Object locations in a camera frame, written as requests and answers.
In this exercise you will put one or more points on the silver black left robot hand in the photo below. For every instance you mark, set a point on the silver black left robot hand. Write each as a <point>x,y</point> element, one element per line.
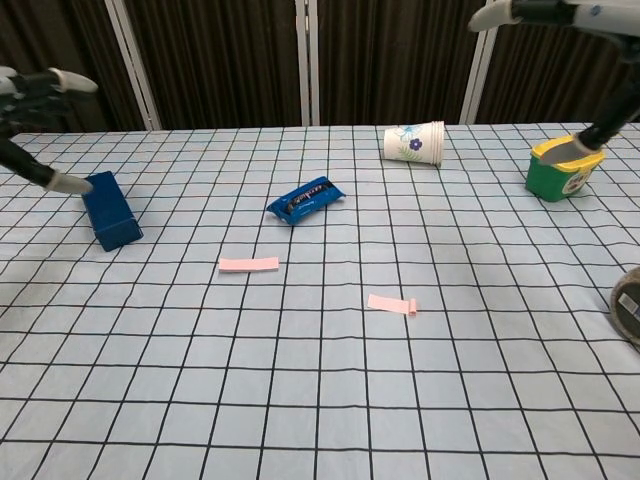
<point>30,95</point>

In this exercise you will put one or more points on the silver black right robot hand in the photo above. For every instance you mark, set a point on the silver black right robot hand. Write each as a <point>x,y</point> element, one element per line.
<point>600,17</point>

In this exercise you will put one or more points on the curled pink paper strip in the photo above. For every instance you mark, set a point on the curled pink paper strip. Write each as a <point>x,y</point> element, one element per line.
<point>390,303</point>

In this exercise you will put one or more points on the black fabric screen panel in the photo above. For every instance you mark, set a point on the black fabric screen panel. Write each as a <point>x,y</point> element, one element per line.
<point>110,45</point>
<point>225,60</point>
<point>390,60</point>
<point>550,75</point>

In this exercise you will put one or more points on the blue rectangular box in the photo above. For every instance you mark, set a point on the blue rectangular box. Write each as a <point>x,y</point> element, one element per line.
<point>112,215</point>

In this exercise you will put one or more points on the green tub with yellow lid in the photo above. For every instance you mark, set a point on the green tub with yellow lid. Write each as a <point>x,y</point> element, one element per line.
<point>550,180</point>

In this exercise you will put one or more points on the white floral paper cup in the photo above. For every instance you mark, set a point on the white floral paper cup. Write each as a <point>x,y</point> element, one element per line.
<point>412,145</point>

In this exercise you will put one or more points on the glass jar with black lid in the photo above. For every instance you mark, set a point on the glass jar with black lid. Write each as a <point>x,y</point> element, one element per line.
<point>627,305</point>

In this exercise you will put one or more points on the blue snack wrapper pack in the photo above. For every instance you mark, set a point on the blue snack wrapper pack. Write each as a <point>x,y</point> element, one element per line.
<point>305,200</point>

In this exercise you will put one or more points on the blue checkered tablecloth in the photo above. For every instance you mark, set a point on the blue checkered tablecloth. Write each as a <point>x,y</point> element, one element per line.
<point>300,375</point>

